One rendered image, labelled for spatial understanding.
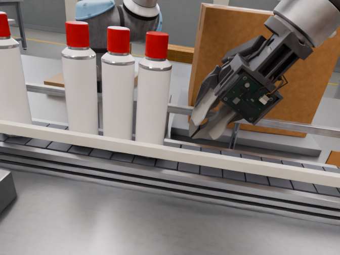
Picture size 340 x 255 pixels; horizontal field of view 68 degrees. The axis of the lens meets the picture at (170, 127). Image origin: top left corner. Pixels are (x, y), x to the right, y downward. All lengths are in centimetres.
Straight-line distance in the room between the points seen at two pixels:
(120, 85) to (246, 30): 31
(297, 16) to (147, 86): 21
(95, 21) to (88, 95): 42
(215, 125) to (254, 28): 26
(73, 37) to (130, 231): 29
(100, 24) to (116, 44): 44
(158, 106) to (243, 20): 28
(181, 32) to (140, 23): 504
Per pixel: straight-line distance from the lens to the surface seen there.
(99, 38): 83
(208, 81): 40
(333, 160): 67
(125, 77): 40
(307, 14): 35
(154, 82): 38
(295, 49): 34
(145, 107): 40
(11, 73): 49
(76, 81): 43
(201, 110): 40
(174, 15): 588
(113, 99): 41
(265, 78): 34
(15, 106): 51
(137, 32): 87
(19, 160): 52
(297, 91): 66
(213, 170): 44
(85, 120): 45
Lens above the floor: 114
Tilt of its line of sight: 28 degrees down
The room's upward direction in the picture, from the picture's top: 7 degrees clockwise
